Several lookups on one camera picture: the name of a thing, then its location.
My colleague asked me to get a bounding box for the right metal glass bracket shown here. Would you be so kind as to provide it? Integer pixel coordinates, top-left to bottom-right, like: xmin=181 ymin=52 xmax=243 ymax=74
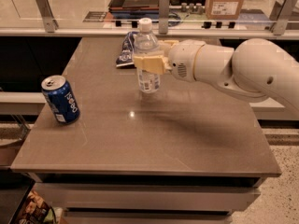
xmin=269 ymin=0 xmax=299 ymax=35

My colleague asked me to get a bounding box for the left metal glass bracket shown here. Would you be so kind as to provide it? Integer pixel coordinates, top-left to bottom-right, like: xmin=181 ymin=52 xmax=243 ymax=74
xmin=36 ymin=0 xmax=59 ymax=33

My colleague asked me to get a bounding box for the lower white drawer front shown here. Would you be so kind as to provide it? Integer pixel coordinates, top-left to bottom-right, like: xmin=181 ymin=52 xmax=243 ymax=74
xmin=64 ymin=211 xmax=233 ymax=224

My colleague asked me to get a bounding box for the black bin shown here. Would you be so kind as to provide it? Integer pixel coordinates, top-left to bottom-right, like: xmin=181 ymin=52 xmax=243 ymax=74
xmin=0 ymin=171 xmax=35 ymax=224

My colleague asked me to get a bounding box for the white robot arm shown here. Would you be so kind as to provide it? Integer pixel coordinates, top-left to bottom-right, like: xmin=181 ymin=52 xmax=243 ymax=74
xmin=133 ymin=38 xmax=299 ymax=116

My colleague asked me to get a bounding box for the white drawer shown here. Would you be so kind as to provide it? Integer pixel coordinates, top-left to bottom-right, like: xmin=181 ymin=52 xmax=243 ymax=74
xmin=64 ymin=211 xmax=233 ymax=224
xmin=35 ymin=183 xmax=260 ymax=212

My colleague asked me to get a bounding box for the middle metal glass bracket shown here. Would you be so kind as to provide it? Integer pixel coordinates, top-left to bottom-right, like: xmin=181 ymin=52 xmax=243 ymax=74
xmin=158 ymin=0 xmax=170 ymax=35

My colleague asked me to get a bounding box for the blue pepsi can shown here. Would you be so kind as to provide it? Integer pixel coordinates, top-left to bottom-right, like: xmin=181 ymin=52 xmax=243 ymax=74
xmin=41 ymin=75 xmax=80 ymax=124

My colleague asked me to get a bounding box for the upper white drawer front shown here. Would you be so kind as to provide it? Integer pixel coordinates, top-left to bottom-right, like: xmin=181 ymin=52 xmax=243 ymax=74
xmin=35 ymin=183 xmax=260 ymax=212

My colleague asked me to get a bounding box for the blue crumpled chip bag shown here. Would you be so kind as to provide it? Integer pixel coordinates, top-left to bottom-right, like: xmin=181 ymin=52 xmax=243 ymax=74
xmin=116 ymin=31 xmax=137 ymax=68

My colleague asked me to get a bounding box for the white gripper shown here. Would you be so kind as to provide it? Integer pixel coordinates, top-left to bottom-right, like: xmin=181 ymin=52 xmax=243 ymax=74
xmin=133 ymin=40 xmax=206 ymax=82

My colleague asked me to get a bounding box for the snack bag in bin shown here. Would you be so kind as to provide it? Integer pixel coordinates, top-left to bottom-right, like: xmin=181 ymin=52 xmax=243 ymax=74
xmin=13 ymin=190 xmax=58 ymax=224

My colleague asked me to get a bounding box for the metal glass bracket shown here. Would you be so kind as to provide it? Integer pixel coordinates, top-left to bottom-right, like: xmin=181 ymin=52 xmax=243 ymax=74
xmin=158 ymin=0 xmax=170 ymax=35
xmin=269 ymin=0 xmax=299 ymax=35
xmin=36 ymin=0 xmax=59 ymax=33

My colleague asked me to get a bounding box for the clear plastic water bottle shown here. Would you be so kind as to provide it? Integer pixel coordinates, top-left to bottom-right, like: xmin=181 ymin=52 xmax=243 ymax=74
xmin=134 ymin=18 xmax=160 ymax=93

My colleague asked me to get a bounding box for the cardboard box with label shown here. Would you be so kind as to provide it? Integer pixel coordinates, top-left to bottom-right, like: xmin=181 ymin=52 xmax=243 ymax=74
xmin=205 ymin=0 xmax=244 ymax=20

